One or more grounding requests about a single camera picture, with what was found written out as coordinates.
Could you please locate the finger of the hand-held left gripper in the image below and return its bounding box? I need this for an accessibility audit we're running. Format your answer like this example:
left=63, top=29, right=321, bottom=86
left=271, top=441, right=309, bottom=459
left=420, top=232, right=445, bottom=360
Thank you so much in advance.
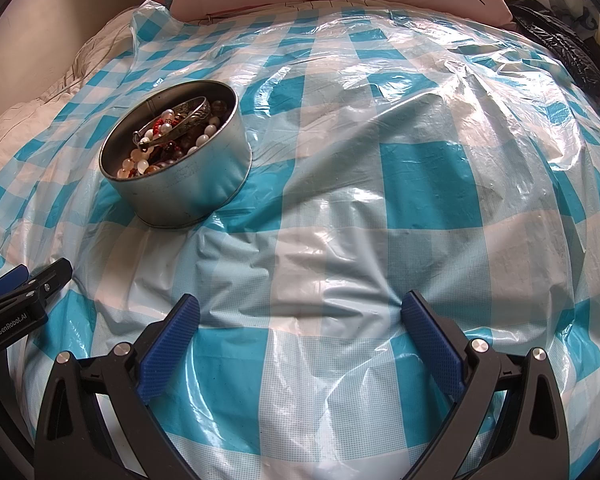
left=0, top=266, right=29, bottom=306
left=10, top=257, right=73, bottom=311

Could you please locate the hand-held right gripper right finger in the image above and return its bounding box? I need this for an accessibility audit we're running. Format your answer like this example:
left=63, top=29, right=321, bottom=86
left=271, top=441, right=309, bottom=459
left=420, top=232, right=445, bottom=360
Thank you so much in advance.
left=400, top=290, right=568, bottom=480

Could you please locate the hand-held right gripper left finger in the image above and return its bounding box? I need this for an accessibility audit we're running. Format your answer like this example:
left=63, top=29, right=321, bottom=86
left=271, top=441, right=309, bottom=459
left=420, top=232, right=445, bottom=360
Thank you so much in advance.
left=34, top=294, right=201, bottom=480

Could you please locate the round metal tin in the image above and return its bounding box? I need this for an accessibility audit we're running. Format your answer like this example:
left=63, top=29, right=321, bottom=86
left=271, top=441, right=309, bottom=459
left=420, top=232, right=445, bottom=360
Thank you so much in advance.
left=98, top=80, right=253, bottom=231

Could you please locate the pile of bracelets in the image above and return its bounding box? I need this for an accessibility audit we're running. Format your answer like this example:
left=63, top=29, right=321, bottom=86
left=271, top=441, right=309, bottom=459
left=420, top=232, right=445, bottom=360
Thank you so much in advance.
left=115, top=96, right=230, bottom=180

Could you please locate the blue checkered plastic sheet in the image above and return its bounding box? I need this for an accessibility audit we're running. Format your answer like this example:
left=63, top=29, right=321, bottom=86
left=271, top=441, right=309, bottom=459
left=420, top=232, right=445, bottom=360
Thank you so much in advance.
left=0, top=0, right=600, bottom=480

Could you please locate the white quilt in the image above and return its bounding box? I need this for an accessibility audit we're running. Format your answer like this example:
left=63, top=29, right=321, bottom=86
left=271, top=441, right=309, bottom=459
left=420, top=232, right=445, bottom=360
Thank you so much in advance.
left=0, top=7, right=146, bottom=161

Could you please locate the black puffer jacket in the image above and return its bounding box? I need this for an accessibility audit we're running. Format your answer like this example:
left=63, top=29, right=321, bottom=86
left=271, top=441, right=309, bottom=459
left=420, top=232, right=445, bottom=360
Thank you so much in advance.
left=507, top=2, right=600, bottom=101

